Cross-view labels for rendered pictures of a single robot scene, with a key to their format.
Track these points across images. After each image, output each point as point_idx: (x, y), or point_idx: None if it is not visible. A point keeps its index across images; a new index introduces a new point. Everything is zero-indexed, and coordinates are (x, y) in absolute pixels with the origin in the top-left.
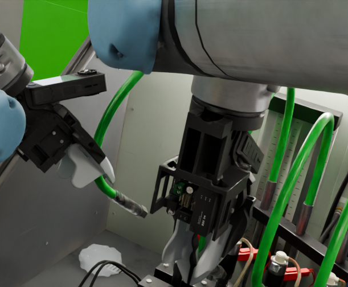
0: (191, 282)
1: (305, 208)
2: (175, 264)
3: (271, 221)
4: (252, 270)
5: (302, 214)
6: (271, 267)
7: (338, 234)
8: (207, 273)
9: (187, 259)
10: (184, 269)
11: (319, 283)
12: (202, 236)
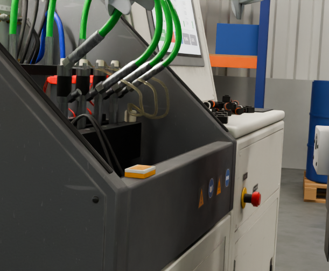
0: (240, 17)
1: (52, 40)
2: (64, 111)
3: (167, 4)
4: (167, 42)
5: (51, 46)
6: (112, 67)
7: (172, 2)
8: (243, 7)
9: (240, 4)
10: (239, 11)
11: (181, 32)
12: (162, 27)
